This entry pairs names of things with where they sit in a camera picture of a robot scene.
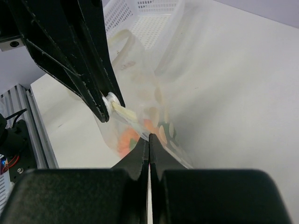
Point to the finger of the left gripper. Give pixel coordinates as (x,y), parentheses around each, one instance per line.
(95,33)

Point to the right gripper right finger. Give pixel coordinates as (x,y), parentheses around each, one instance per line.
(211,196)

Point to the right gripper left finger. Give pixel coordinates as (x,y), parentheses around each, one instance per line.
(116,195)

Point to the white slotted cable duct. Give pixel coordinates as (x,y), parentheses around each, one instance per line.
(6,186)

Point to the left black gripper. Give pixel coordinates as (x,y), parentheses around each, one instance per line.
(52,33)

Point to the clear polka dot zip bag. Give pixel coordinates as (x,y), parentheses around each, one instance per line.
(143,98)

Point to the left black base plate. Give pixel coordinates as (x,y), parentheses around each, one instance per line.
(16,147)

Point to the orange peach toy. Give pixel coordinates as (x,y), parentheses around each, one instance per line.
(129,138)

